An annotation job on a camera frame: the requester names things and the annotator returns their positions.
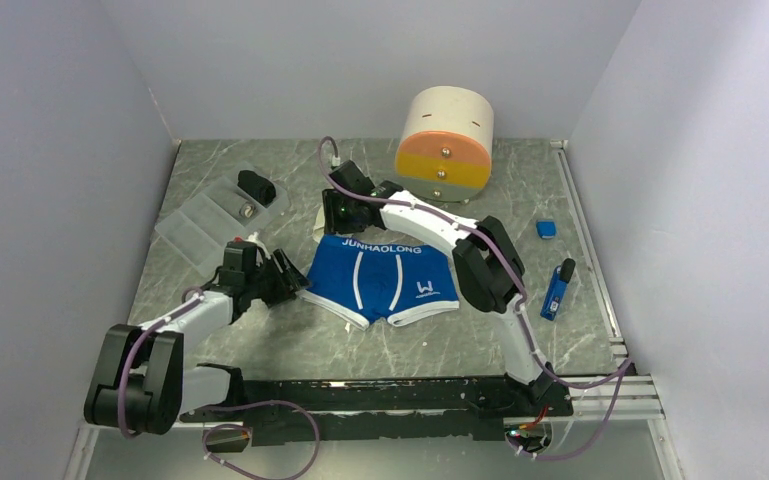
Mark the small metal ring object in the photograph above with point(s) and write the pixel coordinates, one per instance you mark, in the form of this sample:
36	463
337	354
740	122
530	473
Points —
247	210

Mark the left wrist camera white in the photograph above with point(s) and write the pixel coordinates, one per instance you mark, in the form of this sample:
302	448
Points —
254	239

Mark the clear plastic compartment tray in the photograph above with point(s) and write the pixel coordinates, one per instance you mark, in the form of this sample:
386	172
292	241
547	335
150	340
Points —
202	226

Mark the cream yellow cloth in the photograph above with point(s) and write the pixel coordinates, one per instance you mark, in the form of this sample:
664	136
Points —
318	229

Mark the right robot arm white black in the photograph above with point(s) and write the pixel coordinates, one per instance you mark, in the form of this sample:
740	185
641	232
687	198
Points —
489	275

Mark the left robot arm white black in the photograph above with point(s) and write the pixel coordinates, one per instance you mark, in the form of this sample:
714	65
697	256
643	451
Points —
140	384

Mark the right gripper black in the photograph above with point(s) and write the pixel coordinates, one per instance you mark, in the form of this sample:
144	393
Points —
332	222

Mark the blue underwear white trim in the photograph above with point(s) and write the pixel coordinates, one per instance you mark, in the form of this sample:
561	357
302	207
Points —
362	282

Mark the round drawer cabinet orange yellow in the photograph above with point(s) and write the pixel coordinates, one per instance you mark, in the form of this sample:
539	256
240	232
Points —
445	150

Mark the small blue block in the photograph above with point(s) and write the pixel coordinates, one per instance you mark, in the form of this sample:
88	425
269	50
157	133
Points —
546	229

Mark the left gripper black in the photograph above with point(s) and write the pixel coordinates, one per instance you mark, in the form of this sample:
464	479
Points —
283	290

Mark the black rolled sock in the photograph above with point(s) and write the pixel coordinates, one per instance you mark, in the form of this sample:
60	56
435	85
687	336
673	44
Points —
258	187

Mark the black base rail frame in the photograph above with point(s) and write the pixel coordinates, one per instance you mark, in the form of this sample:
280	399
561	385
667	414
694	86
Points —
279	411

